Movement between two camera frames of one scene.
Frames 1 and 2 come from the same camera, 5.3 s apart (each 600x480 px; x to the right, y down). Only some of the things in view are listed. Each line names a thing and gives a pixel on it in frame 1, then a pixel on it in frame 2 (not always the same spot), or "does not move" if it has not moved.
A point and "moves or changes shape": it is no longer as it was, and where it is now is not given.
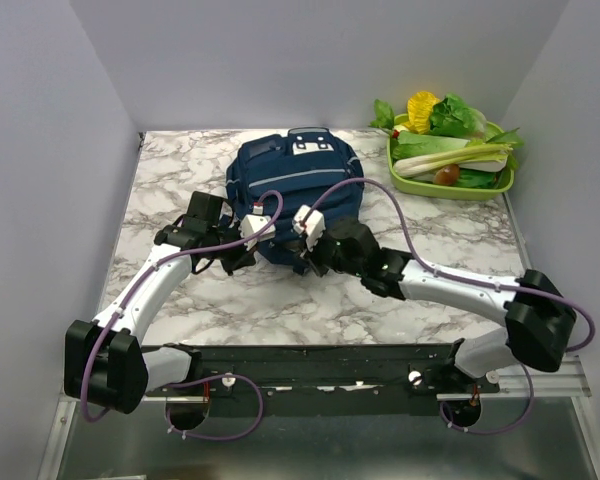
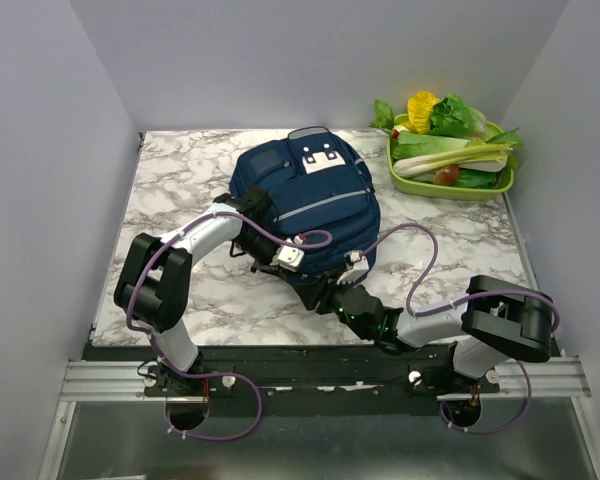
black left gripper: x=244 y=258 -> x=267 y=267
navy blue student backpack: x=302 y=164 moves or changes shape
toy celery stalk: x=452 y=158 does not move
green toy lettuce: x=451 y=117 does not move
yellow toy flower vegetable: x=419 y=107 does not move
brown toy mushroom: x=447 y=174 does not move
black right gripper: x=313 y=255 -> x=322 y=287
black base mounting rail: x=326 y=380 does not move
